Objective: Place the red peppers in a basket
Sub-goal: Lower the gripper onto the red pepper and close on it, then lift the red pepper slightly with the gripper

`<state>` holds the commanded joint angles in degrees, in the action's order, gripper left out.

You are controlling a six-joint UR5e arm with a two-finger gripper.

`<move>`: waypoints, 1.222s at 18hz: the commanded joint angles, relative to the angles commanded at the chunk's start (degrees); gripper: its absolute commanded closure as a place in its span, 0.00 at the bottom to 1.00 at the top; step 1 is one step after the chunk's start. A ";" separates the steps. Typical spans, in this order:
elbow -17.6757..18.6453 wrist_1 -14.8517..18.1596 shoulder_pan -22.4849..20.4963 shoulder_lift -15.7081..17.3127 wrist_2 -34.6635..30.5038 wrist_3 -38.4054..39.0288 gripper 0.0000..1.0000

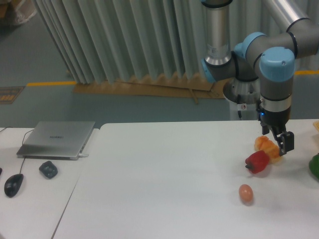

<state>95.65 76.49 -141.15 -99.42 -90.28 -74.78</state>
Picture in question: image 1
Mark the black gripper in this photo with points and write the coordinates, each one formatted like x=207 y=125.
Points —
x=273 y=116

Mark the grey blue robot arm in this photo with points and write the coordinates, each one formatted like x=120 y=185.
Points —
x=268 y=60

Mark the yellow basket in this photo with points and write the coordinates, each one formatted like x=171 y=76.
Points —
x=316 y=125

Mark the orange bell pepper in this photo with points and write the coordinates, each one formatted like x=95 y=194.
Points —
x=263 y=143

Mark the red bell pepper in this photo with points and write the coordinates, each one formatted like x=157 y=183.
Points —
x=257 y=162

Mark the green bell pepper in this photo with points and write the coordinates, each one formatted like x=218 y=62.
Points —
x=314 y=166

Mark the brown egg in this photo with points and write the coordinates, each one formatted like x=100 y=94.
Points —
x=246 y=193

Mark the brown cardboard sheet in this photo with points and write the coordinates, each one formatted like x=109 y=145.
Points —
x=195 y=88

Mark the grey pleated curtain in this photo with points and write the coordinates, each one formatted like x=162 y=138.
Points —
x=110 y=40

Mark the silver laptop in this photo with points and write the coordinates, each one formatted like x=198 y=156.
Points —
x=57 y=140

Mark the small black controller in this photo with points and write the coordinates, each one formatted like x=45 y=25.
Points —
x=48 y=169

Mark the black computer mouse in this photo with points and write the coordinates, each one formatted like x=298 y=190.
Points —
x=13 y=184

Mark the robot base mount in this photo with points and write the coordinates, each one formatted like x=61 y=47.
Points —
x=242 y=97

